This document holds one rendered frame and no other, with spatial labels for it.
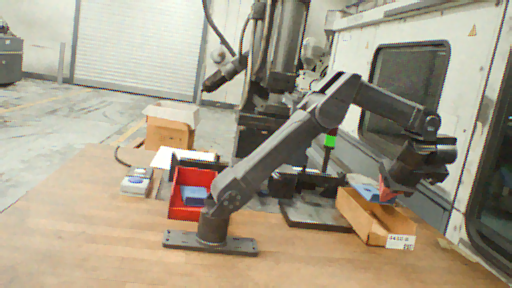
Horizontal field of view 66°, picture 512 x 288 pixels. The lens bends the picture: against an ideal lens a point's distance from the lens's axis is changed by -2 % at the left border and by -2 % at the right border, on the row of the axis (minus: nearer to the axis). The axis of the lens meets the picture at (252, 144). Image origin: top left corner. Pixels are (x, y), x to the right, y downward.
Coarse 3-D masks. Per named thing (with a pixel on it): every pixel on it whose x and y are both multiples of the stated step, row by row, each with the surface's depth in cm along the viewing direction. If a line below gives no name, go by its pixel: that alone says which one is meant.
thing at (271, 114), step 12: (252, 96) 140; (264, 96) 140; (276, 96) 119; (264, 108) 115; (276, 108) 116; (288, 108) 116; (240, 120) 116; (252, 120) 117; (264, 120) 117; (276, 120) 118; (288, 120) 118; (264, 132) 122
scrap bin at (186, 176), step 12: (180, 168) 118; (192, 168) 118; (180, 180) 119; (192, 180) 119; (204, 180) 119; (180, 192) 113; (180, 204) 104; (168, 216) 95; (180, 216) 95; (192, 216) 96
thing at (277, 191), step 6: (270, 180) 128; (282, 180) 122; (288, 180) 122; (294, 180) 122; (270, 186) 127; (276, 186) 122; (282, 186) 122; (288, 186) 122; (294, 186) 123; (270, 192) 126; (276, 192) 122; (282, 192) 123; (288, 192) 123; (276, 198) 123; (282, 198) 123; (288, 198) 123
